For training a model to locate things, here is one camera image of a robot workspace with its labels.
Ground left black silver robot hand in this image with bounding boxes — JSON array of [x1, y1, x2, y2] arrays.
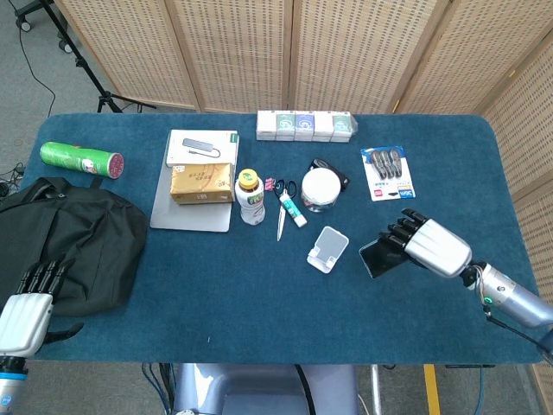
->
[[0, 253, 86, 358]]

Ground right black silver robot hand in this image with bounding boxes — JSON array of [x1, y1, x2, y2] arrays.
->
[[378, 208, 474, 278]]

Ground black smartphone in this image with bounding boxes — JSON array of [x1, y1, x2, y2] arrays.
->
[[358, 237, 411, 280]]

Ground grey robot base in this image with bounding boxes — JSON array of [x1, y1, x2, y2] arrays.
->
[[172, 363, 359, 415]]

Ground white phone stand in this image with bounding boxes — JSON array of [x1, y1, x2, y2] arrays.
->
[[306, 226, 350, 274]]

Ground black tripod stand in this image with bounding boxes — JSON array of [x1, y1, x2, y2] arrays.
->
[[38, 0, 157, 114]]

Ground black fabric bag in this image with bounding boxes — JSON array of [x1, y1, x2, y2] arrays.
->
[[0, 176, 149, 317]]

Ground clear jar of clips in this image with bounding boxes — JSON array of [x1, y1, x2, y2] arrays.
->
[[300, 167, 342, 214]]

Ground white glue stick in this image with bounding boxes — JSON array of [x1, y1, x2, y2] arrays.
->
[[279, 192, 308, 228]]

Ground silver table leg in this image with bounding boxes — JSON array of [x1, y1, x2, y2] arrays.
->
[[370, 365, 385, 415]]

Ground green chip can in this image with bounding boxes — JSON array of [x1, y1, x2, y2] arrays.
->
[[40, 141, 125, 180]]

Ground wrapped card box pack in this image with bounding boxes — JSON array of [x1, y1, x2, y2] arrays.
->
[[256, 110, 359, 143]]

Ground blue table mat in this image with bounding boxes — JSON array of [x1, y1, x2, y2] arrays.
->
[[20, 112, 543, 365]]

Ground white drink bottle yellow cap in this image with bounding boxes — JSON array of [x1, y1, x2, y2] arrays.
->
[[233, 168, 266, 226]]

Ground grey laptop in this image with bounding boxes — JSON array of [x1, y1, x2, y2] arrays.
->
[[149, 165, 234, 233]]

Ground yellow tissue pack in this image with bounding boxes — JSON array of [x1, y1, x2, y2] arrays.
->
[[169, 162, 237, 206]]

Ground white usb hub box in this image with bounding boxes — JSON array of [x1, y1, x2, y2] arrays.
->
[[165, 129, 239, 169]]

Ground black wheeled cart base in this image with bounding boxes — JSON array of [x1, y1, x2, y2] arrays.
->
[[15, 0, 73, 54]]

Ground black cable bundle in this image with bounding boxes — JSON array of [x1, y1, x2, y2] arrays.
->
[[0, 162, 28, 196]]

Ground blue cables under table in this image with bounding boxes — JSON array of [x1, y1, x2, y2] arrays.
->
[[141, 363, 175, 415]]

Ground black handled scissors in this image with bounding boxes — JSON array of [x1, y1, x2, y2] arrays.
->
[[272, 178, 298, 242]]

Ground thin black floor cable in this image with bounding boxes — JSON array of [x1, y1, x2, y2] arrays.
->
[[16, 25, 57, 118]]

